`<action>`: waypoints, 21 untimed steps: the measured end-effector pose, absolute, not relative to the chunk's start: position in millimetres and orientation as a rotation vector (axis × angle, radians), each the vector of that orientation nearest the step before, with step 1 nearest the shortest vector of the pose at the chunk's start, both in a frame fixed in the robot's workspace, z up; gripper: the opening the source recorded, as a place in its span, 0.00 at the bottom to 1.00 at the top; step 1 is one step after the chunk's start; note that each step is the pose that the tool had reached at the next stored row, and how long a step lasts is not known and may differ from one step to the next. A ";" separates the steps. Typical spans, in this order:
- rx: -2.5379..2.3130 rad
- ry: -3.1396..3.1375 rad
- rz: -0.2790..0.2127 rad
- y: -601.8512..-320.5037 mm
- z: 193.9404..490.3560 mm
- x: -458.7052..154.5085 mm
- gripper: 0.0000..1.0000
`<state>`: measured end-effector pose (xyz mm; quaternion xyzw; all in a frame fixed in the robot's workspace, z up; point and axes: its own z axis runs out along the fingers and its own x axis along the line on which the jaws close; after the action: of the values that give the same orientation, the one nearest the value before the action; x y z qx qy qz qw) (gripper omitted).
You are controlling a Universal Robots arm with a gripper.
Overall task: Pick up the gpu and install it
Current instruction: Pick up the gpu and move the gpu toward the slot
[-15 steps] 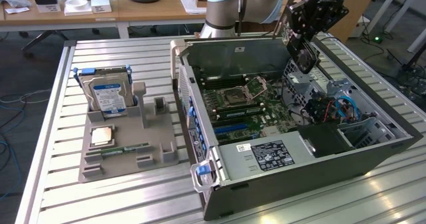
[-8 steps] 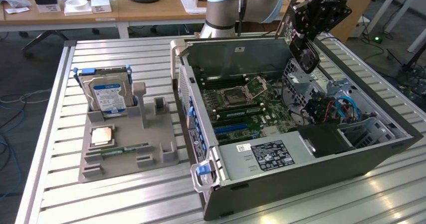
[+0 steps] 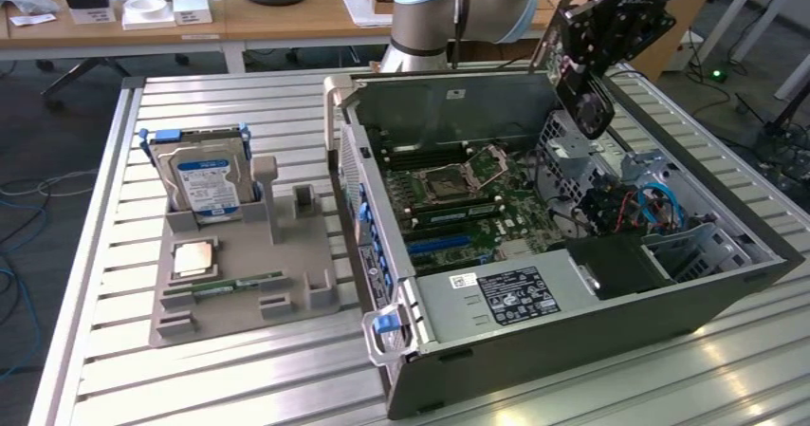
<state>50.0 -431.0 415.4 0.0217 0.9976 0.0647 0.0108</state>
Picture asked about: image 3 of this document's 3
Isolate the white printed label sticker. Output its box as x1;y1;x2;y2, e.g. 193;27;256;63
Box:
356;245;390;306

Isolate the hard disk blue caddy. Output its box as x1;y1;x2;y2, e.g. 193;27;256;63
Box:
135;122;253;223

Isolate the black chair base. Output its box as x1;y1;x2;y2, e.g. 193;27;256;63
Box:
35;53;191;112

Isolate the open dark PC case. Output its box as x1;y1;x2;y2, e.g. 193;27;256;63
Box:
321;63;805;421

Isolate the blue wire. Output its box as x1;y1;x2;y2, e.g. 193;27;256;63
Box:
636;182;689;232

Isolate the white box red dot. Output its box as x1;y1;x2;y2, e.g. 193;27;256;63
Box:
675;29;707;72

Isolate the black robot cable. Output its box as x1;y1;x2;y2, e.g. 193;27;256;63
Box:
449;0;468;69

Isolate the white flat box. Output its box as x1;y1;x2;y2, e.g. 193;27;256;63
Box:
118;10;179;32

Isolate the white box black lid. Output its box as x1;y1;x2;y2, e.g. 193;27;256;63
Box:
62;0;117;26

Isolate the CPU chip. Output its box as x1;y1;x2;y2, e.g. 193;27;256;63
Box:
170;241;214;278

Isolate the perforated metal disk bay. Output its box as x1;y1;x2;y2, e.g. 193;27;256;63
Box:
533;110;625;205

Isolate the grey parts rack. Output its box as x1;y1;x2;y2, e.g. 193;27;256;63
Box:
147;156;341;349

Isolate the green RAM stick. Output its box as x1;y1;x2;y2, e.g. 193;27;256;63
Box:
161;269;284;300

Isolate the white cable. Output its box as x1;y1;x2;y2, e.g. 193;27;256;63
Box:
0;168;97;199

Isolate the green motherboard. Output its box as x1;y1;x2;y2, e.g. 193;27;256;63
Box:
362;126;570;278

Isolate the black RAM slot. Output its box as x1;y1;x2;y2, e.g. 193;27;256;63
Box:
381;153;476;169
380;141;473;157

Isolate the CPU socket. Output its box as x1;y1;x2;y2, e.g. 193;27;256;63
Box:
420;164;485;205

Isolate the blue expansion slot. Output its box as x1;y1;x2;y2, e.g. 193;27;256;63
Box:
405;234;470;258

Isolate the blue cable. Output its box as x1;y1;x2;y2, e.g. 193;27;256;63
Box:
0;197;50;380

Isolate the white card red print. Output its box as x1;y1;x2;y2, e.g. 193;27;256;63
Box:
7;13;58;28

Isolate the black graphics card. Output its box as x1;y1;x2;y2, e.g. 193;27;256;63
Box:
526;0;619;141

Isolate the chipset heatsink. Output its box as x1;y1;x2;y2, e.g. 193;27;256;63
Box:
497;242;537;260

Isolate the grey power supply unit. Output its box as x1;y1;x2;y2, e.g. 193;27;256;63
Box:
410;249;600;347

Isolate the slanted metal disk bay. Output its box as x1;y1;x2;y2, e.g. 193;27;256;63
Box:
639;221;759;284

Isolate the RAM stick black label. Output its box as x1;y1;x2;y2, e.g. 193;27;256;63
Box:
413;201;500;228

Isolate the white tape roll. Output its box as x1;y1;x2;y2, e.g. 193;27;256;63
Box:
122;0;167;19

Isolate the white paper stack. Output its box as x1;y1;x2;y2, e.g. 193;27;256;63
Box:
340;0;397;29

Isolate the socket cover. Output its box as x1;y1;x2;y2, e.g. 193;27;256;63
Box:
465;143;512;191

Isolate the black wire bundle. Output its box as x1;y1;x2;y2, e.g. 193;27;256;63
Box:
576;186;641;236

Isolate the black cable tangle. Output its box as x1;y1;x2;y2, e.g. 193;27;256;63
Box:
687;31;810;194

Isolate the plain white box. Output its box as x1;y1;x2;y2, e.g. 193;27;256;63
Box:
170;0;214;27

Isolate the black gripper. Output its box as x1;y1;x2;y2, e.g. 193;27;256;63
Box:
561;0;691;77

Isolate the wooden desk white frame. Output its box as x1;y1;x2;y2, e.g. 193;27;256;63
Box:
221;0;572;74
0;0;228;63

